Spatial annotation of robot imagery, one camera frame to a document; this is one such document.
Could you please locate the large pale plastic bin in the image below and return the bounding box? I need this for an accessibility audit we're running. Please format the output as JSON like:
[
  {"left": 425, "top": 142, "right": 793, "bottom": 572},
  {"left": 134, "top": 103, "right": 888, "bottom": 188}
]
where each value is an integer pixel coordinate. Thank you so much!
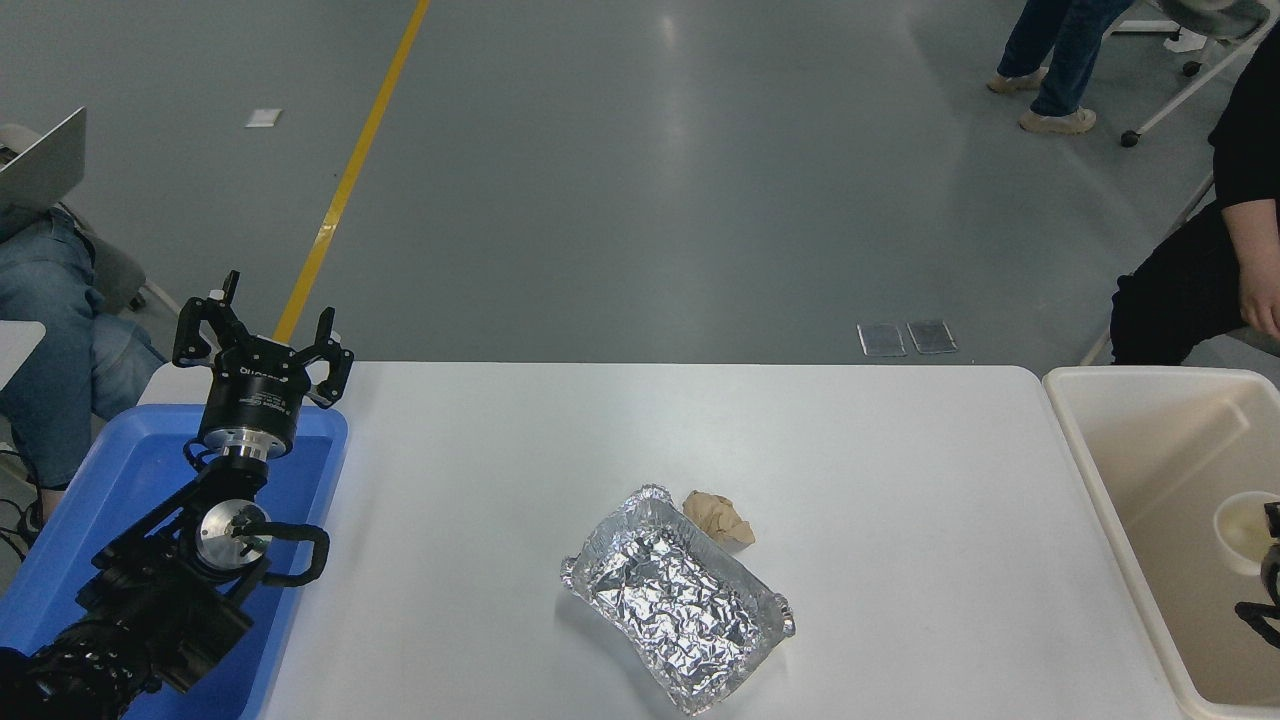
[{"left": 1043, "top": 367, "right": 1280, "bottom": 720}]

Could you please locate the grey padded chair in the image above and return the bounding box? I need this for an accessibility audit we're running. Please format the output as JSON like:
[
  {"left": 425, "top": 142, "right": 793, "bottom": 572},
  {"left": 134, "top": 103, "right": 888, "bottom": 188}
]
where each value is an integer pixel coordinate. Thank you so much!
[{"left": 55, "top": 200, "right": 183, "bottom": 317}]

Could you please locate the black floor cable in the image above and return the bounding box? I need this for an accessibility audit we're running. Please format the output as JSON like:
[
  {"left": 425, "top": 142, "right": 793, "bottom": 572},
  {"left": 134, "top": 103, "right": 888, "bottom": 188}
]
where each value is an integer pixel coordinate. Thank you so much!
[{"left": 0, "top": 448, "right": 45, "bottom": 561}]

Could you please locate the person in jeans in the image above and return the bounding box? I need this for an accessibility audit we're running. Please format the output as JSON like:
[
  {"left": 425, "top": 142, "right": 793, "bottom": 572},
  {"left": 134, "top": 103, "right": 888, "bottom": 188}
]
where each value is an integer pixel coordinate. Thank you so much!
[{"left": 985, "top": 0, "right": 1136, "bottom": 136}]

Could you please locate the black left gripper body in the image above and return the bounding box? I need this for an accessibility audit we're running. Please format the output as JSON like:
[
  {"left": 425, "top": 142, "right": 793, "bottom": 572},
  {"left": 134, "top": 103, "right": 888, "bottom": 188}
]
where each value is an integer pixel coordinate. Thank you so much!
[{"left": 196, "top": 336, "right": 313, "bottom": 447}]

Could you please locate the crinkled foil tray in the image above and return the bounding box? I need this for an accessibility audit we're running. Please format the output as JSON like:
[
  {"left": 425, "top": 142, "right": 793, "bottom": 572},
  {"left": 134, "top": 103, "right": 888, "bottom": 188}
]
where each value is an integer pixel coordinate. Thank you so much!
[{"left": 561, "top": 486, "right": 797, "bottom": 716}]

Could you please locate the grey laptop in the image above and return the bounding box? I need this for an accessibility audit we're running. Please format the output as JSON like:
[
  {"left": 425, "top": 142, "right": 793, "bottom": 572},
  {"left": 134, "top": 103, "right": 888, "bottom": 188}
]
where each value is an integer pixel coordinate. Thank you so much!
[{"left": 0, "top": 107, "right": 87, "bottom": 241}]

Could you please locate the person with laptop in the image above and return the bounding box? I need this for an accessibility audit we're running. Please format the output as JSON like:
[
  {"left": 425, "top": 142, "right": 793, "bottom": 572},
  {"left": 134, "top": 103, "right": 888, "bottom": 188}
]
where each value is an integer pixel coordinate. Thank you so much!
[{"left": 0, "top": 95, "right": 171, "bottom": 521}]

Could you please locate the white-legged caster chair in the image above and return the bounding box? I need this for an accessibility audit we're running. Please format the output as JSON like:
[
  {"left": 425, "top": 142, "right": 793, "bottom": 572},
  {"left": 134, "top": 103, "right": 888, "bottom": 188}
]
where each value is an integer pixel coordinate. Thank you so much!
[{"left": 1120, "top": 0, "right": 1280, "bottom": 149}]

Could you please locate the crumpled tan paper ball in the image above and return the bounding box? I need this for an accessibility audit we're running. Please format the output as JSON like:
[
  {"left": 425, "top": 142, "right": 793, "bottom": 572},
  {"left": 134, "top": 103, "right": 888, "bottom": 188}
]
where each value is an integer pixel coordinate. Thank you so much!
[{"left": 683, "top": 490, "right": 757, "bottom": 547}]

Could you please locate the person's right hand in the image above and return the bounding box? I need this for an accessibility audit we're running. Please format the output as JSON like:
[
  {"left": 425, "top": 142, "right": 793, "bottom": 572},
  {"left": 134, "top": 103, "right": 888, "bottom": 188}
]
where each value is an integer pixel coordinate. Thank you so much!
[{"left": 1238, "top": 255, "right": 1280, "bottom": 341}]

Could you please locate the person with badge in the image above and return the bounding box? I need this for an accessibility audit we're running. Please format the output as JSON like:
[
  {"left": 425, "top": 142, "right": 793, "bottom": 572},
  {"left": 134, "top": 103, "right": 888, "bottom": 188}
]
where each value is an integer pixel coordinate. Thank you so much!
[{"left": 1110, "top": 40, "right": 1280, "bottom": 367}]

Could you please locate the white paper cup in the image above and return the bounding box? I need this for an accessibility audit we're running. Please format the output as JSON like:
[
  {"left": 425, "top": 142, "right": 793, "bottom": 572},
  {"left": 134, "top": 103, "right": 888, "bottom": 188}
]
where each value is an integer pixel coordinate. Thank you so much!
[{"left": 1213, "top": 490, "right": 1280, "bottom": 578}]

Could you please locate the white side table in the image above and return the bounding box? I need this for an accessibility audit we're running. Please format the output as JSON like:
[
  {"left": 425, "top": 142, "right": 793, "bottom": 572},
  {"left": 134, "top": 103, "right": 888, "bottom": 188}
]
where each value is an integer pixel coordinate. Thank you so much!
[{"left": 0, "top": 320, "right": 47, "bottom": 391}]

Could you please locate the blue plastic tray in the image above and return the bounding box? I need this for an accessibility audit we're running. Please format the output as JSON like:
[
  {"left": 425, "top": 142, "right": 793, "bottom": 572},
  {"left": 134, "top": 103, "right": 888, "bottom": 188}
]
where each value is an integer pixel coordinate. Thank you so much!
[{"left": 0, "top": 403, "right": 349, "bottom": 720}]

